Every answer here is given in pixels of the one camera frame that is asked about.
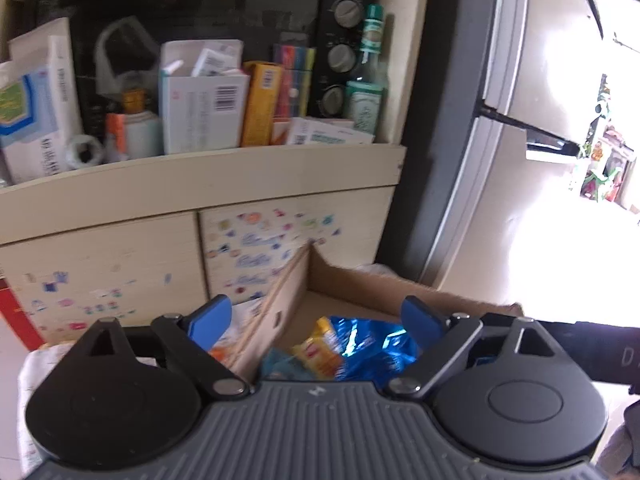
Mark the blue foil pack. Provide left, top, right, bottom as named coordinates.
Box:
left=329, top=316, right=421, bottom=389

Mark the small yellow snack pack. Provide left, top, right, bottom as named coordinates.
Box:
left=292, top=316, right=344, bottom=380

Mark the cream bread pack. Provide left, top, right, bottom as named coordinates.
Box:
left=208, top=298, right=262, bottom=366

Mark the light blue barcode snack pack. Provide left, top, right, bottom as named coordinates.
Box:
left=259, top=348, right=317, bottom=382

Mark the cream sideboard cabinet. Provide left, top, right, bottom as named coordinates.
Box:
left=1, top=0, right=427, bottom=343

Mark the cardboard milk box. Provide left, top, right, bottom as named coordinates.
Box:
left=226, top=245, right=524, bottom=380

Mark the red gift box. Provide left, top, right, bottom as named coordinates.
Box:
left=0, top=278, right=44, bottom=351

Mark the white orange canister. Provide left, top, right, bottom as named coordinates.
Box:
left=105, top=89, right=164, bottom=162

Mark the white flat box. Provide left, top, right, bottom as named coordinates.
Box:
left=270, top=117, right=374, bottom=145

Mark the white barcode box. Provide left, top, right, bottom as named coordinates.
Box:
left=160, top=39, right=250, bottom=154

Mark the green glass bottle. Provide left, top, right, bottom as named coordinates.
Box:
left=345, top=4, right=386, bottom=136

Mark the yellow box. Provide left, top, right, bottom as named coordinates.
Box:
left=241, top=61, right=283, bottom=148

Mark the white blue tissue box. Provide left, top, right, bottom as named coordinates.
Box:
left=1, top=18, right=82, bottom=184

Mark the silver refrigerator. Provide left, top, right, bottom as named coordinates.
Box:
left=376, top=0, right=639, bottom=326

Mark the black toaster oven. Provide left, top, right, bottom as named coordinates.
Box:
left=22, top=0, right=371, bottom=141

